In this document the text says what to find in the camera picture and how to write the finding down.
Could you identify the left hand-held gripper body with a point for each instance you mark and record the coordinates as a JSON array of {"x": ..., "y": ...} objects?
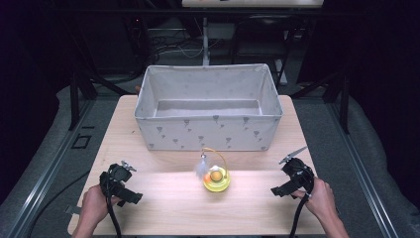
[{"x": 116, "y": 189}]

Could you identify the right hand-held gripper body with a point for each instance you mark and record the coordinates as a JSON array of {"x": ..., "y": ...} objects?
[{"x": 297, "y": 177}]

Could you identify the yellow cat toy with feather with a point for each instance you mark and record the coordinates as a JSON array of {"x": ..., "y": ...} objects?
[{"x": 217, "y": 185}]

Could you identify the grey patterned fabric storage box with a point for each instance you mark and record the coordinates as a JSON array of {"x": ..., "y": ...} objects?
[{"x": 208, "y": 134}]

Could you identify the person's left hand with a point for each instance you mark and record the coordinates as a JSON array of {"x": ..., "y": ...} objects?
[{"x": 94, "y": 206}]

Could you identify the person's right hand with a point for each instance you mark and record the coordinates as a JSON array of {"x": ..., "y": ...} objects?
[{"x": 319, "y": 198}]

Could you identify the black metal stand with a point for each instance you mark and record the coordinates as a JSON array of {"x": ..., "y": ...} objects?
[
  {"x": 344, "y": 105},
  {"x": 74, "y": 105}
]

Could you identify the orange ball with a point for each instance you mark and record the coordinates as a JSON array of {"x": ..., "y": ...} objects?
[{"x": 216, "y": 176}]

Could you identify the black chair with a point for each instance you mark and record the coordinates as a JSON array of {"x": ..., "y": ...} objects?
[{"x": 261, "y": 36}]

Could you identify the white desk top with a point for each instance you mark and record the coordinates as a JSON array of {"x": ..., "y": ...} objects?
[{"x": 252, "y": 3}]

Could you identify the grey metal floor rail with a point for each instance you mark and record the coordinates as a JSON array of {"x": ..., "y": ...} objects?
[
  {"x": 43, "y": 178},
  {"x": 363, "y": 178}
]

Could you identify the white metal post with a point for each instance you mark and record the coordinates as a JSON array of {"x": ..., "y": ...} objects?
[{"x": 206, "y": 43}]

